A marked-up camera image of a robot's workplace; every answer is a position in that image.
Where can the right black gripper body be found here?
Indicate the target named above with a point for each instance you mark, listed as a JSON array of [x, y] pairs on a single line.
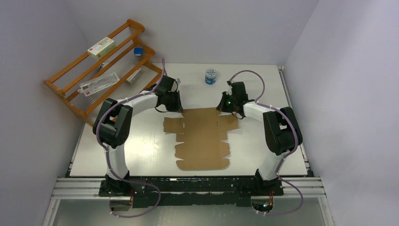
[[232, 100]]

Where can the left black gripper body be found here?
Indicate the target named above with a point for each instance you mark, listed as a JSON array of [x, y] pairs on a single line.
[[169, 102]]

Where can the brown cardboard box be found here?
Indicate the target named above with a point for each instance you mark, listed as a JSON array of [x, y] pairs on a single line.
[[202, 138]]

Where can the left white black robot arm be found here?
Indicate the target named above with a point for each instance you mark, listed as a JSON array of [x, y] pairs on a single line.
[[113, 122]]

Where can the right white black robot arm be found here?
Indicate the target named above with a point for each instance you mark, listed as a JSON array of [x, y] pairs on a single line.
[[282, 132]]

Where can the small grey white box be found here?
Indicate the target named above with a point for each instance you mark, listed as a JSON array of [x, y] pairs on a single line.
[[134, 76]]

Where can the green white carton box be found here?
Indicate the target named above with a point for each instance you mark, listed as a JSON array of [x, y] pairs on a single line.
[[101, 48]]

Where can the blue white round jar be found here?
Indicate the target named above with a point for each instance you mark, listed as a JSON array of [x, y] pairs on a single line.
[[210, 76]]

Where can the small blue cube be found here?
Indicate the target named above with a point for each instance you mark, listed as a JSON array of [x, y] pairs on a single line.
[[138, 51]]

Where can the orange wooden rack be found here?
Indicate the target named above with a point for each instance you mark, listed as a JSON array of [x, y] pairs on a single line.
[[121, 60]]

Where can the clear plastic packet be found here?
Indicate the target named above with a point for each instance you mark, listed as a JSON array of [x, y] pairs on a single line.
[[100, 83]]

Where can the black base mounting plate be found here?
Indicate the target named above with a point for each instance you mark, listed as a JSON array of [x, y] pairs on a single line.
[[185, 191]]

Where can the aluminium frame rails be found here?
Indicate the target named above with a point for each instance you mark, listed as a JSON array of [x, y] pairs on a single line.
[[151, 152]]

